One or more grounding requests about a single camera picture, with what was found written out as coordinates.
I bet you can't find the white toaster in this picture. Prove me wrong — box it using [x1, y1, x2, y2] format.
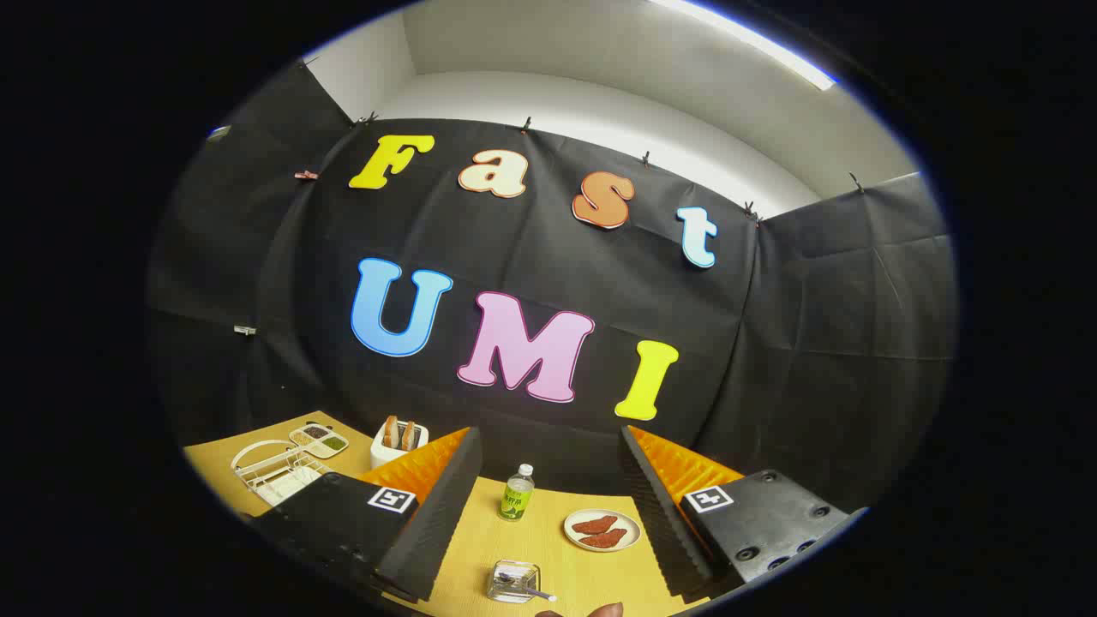
[370, 417, 429, 470]

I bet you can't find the clear spoon with striped handle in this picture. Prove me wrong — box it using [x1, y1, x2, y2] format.
[501, 572, 558, 602]

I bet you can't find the green tea bottle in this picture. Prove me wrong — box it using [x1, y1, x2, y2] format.
[499, 464, 537, 522]

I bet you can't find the compartment tray with food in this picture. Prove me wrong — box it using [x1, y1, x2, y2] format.
[288, 422, 350, 459]

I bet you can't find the white wire dish rack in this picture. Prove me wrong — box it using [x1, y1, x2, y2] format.
[231, 439, 331, 508]

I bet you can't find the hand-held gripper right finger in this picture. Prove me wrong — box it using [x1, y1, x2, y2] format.
[619, 424, 868, 601]

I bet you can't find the beige plate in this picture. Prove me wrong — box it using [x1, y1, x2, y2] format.
[562, 509, 642, 553]

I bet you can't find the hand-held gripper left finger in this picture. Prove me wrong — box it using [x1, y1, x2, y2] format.
[244, 426, 483, 603]

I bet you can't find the black backdrop cloth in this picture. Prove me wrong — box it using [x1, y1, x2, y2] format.
[146, 64, 959, 515]

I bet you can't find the silver wire basket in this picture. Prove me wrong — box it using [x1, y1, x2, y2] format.
[486, 560, 543, 604]

